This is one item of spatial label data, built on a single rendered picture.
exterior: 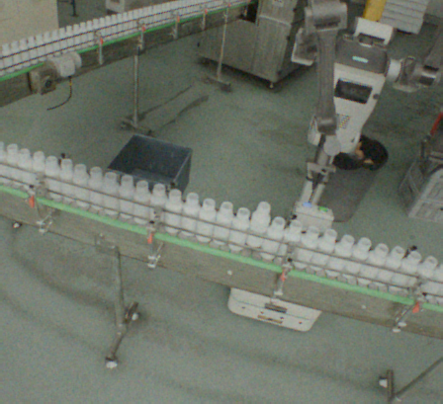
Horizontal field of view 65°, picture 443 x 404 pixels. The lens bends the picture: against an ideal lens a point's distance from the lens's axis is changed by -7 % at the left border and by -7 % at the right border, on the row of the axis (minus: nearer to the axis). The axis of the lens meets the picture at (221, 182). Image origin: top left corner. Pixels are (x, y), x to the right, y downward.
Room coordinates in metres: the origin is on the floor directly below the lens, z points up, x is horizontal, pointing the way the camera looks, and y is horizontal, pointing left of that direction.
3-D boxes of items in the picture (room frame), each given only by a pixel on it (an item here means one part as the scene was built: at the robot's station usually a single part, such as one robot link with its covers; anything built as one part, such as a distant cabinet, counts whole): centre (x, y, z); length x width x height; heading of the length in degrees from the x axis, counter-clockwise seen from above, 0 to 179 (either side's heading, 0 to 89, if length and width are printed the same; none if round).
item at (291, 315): (1.48, -0.46, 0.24); 0.68 x 0.53 x 0.41; 173
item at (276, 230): (0.86, -0.20, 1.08); 0.06 x 0.06 x 0.17
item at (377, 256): (0.82, -0.55, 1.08); 0.06 x 0.06 x 0.17
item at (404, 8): (10.13, -3.62, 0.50); 1.24 x 1.03 x 1.00; 86
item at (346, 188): (2.37, -0.96, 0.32); 0.45 x 0.45 x 0.64
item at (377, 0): (8.25, -2.49, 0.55); 0.40 x 0.40 x 1.10; 83
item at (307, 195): (1.49, -0.46, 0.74); 0.11 x 0.11 x 0.40; 83
